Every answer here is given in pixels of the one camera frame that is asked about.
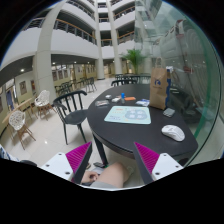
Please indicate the white blue packet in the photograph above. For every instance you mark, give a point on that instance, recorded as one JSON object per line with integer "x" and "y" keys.
{"x": 143, "y": 102}

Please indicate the round black table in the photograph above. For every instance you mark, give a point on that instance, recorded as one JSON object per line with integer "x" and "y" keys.
{"x": 121, "y": 137}

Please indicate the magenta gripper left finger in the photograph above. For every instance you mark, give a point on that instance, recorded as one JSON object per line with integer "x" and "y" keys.
{"x": 72, "y": 165}

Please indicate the small grey card pack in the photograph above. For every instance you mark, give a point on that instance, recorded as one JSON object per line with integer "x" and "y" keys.
{"x": 169, "y": 112}

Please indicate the light green mouse pad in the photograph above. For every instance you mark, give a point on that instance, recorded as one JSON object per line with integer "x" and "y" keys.
{"x": 128, "y": 115}

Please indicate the small grey box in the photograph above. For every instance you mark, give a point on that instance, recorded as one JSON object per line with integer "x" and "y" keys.
{"x": 108, "y": 97}

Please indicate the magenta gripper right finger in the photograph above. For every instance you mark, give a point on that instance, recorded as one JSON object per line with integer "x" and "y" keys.
{"x": 154, "y": 166}

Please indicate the black chair behind table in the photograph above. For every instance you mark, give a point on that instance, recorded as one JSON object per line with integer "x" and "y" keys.
{"x": 123, "y": 82}

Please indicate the white computer mouse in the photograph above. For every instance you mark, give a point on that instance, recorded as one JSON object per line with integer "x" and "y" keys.
{"x": 173, "y": 132}

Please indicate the small white box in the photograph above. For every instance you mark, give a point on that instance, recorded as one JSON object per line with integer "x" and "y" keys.
{"x": 116, "y": 100}

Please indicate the blue small bottle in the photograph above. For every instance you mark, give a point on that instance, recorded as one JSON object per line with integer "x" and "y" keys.
{"x": 122, "y": 98}

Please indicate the white lattice chair far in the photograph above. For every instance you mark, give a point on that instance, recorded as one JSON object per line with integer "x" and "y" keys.
{"x": 42, "y": 102}

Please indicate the green potted palm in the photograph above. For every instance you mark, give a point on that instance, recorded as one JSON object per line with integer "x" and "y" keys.
{"x": 135, "y": 57}

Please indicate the orange flat box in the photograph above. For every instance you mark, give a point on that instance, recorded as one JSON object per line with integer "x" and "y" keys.
{"x": 130, "y": 98}

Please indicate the brown paper bag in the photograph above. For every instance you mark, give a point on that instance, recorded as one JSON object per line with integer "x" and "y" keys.
{"x": 158, "y": 87}

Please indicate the white lattice chair near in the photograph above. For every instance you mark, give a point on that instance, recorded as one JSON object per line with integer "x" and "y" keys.
{"x": 18, "y": 121}

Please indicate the dark small packet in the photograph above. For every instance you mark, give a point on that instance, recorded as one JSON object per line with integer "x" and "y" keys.
{"x": 101, "y": 103}

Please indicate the white lattice chair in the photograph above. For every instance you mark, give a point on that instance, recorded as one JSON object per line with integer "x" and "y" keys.
{"x": 42, "y": 102}
{"x": 18, "y": 121}

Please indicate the black wooden chair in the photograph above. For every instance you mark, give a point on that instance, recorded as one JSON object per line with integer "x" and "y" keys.
{"x": 70, "y": 109}

